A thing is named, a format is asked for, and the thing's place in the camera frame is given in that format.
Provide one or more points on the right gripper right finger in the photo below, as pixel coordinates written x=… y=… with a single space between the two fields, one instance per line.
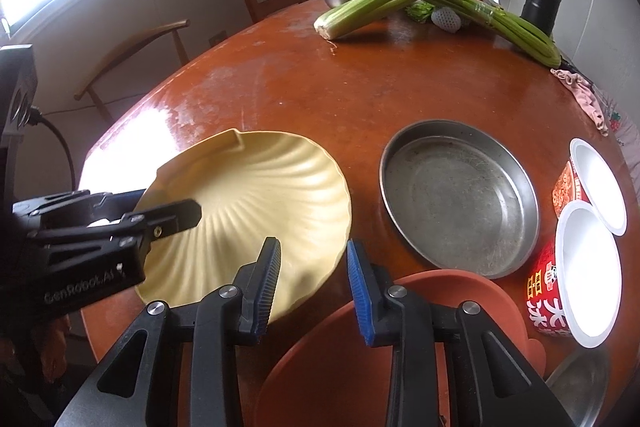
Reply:
x=489 y=381

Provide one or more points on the person's left hand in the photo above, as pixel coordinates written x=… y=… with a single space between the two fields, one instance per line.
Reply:
x=41 y=352

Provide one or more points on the yellow shell-shaped plate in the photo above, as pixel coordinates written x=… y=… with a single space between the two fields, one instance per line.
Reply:
x=250 y=185

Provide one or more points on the orange bear-face plate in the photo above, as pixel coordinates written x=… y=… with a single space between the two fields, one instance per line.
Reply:
x=332 y=378

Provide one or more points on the steel bowl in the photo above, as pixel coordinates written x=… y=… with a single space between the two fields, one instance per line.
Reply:
x=580 y=383

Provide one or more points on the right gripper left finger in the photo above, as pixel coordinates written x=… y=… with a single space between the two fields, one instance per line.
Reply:
x=137 y=382

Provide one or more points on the white foam-net fruit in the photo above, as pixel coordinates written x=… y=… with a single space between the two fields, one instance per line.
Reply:
x=446 y=19

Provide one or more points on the steel pan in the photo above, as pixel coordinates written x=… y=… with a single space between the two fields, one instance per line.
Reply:
x=459 y=199

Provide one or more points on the curved-back wooden chair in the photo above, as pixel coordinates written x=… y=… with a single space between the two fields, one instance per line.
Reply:
x=122 y=53

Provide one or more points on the instant noodle bowl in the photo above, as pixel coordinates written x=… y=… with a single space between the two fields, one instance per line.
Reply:
x=586 y=176
x=575 y=287

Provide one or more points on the rear celery bunch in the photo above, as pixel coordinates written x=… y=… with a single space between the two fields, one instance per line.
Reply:
x=526 y=36

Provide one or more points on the pink crumpled cloth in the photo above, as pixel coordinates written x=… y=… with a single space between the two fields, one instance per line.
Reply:
x=581 y=90

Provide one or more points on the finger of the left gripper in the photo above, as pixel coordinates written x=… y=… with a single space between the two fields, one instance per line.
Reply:
x=134 y=229
x=73 y=209

